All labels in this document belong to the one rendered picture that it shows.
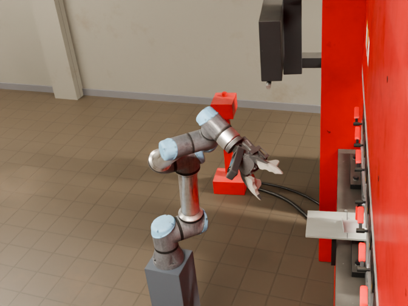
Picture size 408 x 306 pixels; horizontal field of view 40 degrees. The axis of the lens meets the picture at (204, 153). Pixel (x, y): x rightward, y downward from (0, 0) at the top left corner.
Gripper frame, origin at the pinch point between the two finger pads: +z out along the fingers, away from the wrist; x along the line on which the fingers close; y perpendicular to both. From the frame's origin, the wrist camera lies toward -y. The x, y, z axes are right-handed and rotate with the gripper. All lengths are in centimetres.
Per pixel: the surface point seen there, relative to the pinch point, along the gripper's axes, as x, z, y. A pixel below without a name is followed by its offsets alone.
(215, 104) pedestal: 127, -95, 159
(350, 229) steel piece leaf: 36, 28, 58
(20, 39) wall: 311, -362, 212
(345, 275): 45, 41, 45
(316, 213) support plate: 45, 14, 60
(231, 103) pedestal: 121, -88, 166
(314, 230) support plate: 44, 19, 49
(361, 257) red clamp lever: 3.0, 35.9, 11.7
